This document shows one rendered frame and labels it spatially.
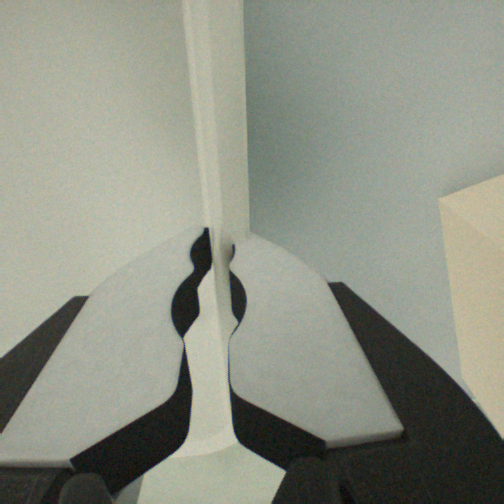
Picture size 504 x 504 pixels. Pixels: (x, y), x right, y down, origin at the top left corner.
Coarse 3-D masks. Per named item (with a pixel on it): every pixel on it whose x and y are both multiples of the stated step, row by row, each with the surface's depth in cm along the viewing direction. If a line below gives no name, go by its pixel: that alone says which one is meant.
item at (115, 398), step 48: (192, 240) 10; (96, 288) 9; (144, 288) 9; (192, 288) 9; (96, 336) 7; (144, 336) 7; (48, 384) 6; (96, 384) 6; (144, 384) 6; (48, 432) 5; (96, 432) 5; (144, 432) 6
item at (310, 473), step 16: (304, 464) 5; (320, 464) 5; (80, 480) 5; (96, 480) 5; (288, 480) 5; (304, 480) 5; (320, 480) 5; (64, 496) 5; (80, 496) 5; (96, 496) 5; (288, 496) 5; (304, 496) 5; (320, 496) 5
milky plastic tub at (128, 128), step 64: (0, 0) 13; (64, 0) 13; (128, 0) 13; (192, 0) 7; (0, 64) 14; (64, 64) 14; (128, 64) 14; (192, 64) 14; (0, 128) 15; (64, 128) 15; (128, 128) 15; (192, 128) 15; (0, 192) 16; (64, 192) 16; (128, 192) 17; (192, 192) 17; (0, 256) 18; (64, 256) 18; (128, 256) 19; (0, 320) 20; (192, 384) 18; (192, 448) 16
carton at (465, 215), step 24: (456, 192) 18; (480, 192) 17; (456, 216) 17; (480, 216) 16; (456, 240) 18; (480, 240) 15; (456, 264) 19; (480, 264) 16; (456, 288) 20; (480, 288) 17; (456, 312) 22; (480, 312) 18; (480, 336) 20; (480, 360) 21; (480, 384) 23
